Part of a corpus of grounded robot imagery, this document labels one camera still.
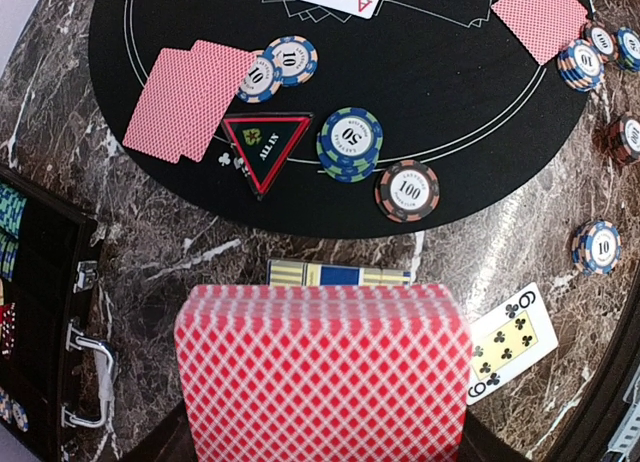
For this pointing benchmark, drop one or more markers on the red card deck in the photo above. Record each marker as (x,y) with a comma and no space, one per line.
(297,273)

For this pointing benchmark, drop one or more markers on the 50 chips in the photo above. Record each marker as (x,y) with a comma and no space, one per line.
(349,143)

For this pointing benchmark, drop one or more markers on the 100 chips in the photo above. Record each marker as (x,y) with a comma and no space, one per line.
(407,191)
(602,40)

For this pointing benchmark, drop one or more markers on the red triangular all-in marker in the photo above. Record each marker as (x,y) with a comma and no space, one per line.
(263,141)

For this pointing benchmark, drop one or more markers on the red-backed playing card deck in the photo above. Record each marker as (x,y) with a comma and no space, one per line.
(333,373)

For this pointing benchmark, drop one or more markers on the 10 chips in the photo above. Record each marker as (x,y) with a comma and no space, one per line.
(288,61)
(580,66)

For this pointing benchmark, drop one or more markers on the face-up spade card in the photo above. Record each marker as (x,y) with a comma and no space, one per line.
(508,340)

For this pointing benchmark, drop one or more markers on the blue chip stack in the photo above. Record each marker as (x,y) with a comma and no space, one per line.
(596,248)

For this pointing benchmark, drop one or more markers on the orange 100 chip stack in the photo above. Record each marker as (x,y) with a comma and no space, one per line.
(623,139)

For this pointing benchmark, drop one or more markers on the green-blue 50 chip stack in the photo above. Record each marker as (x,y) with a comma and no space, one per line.
(629,49)

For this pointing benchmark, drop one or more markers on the card dealt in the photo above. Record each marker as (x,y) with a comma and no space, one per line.
(218,71)

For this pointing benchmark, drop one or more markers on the round black poker mat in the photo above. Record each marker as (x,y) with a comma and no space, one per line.
(450,84)

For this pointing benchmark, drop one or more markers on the green chip row right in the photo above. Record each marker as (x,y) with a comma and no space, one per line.
(12,205)

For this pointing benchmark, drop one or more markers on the green chip row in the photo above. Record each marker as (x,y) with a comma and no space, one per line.
(8,255)
(12,205)

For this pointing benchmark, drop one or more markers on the black poker chip case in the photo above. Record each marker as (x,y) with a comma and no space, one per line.
(60,374)

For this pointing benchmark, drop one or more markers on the green chip row left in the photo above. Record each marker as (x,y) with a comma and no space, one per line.
(8,255)

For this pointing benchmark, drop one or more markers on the red dice in case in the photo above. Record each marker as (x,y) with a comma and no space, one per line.
(8,329)

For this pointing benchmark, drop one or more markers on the blue-white chips in case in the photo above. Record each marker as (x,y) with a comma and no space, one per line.
(13,412)

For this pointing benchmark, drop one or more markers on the white cable duct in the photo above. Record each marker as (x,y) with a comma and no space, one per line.
(626,436)

